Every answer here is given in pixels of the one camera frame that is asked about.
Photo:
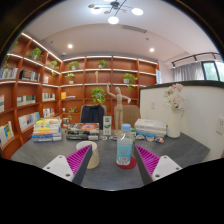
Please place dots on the white wall socket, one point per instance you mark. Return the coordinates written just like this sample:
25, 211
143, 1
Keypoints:
153, 105
220, 125

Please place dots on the green and white carton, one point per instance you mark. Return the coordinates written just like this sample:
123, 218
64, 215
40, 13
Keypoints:
107, 125

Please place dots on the window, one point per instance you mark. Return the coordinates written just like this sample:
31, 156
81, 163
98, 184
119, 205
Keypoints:
213, 70

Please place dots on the branched ceiling lamp round bulbs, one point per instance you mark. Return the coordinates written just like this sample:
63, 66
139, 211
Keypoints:
113, 11

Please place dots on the colourful book stack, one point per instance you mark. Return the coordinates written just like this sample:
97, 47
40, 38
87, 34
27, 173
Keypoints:
47, 130

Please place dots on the white ceramic vase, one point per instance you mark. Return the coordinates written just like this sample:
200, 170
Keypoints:
174, 124

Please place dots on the cream round cup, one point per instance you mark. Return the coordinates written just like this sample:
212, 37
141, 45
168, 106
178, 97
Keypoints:
95, 156

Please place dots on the white partition dark top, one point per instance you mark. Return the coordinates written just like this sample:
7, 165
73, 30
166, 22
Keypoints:
200, 113

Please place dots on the green tissue box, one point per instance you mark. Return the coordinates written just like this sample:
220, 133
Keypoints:
133, 132

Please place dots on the wooden artist mannequin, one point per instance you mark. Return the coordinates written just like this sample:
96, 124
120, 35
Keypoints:
118, 103

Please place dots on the white tissue pack stack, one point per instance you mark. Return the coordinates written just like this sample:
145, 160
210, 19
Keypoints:
150, 126

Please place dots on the wooden shelf unit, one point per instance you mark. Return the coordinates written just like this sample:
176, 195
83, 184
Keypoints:
40, 90

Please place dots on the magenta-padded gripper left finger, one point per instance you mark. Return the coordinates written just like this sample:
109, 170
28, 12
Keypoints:
60, 166

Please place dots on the black track light rail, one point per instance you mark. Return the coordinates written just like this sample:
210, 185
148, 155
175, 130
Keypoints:
193, 56

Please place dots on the tan chair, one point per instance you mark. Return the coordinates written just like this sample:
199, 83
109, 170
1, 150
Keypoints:
131, 115

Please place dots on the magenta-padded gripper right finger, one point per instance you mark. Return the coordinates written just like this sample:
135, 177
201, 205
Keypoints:
165, 166

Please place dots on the chair with dark jacket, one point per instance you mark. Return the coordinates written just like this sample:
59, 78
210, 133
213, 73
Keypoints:
92, 115

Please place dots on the pale pink flower bouquet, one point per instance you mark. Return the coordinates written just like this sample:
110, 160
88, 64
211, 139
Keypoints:
174, 96

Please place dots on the dark book stack orange print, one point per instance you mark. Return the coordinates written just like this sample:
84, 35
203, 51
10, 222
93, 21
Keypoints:
82, 131

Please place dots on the recessed ceiling spotlight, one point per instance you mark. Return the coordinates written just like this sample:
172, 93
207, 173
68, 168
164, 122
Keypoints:
70, 46
151, 49

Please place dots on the clear water bottle blue cap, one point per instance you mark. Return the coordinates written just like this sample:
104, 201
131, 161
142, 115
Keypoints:
124, 148

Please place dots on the grey curtain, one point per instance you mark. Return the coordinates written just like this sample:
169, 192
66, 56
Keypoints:
188, 71

